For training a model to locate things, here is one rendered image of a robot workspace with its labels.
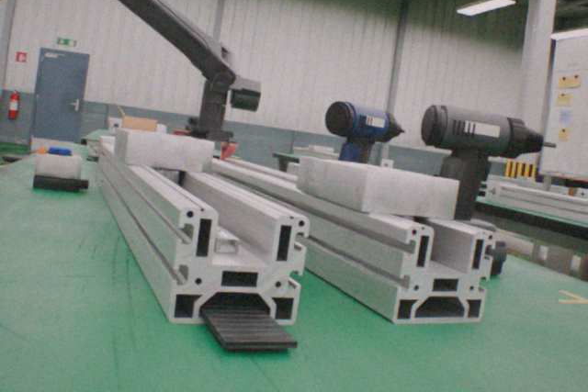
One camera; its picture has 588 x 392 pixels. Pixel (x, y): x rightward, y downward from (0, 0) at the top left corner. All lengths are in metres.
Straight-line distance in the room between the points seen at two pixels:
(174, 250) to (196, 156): 0.33
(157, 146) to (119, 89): 11.45
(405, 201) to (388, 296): 0.11
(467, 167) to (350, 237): 0.28
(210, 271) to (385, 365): 0.14
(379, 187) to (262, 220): 0.14
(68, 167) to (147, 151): 0.34
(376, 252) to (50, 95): 11.81
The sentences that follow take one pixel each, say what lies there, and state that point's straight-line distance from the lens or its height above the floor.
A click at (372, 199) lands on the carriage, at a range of 0.54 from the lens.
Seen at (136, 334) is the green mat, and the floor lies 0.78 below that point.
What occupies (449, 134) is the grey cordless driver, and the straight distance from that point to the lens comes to 0.77.
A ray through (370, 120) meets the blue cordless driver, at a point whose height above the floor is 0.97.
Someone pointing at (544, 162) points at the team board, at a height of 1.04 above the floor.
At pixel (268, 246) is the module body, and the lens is 0.44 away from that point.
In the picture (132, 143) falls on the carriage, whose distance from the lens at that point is 0.72.
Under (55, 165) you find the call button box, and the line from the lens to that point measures 1.04.
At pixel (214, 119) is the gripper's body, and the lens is 1.27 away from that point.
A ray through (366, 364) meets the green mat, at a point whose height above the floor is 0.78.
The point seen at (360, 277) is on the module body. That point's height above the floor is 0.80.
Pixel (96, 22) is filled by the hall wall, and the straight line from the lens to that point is 12.36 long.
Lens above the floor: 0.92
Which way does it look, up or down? 3 degrees down
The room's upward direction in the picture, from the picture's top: 8 degrees clockwise
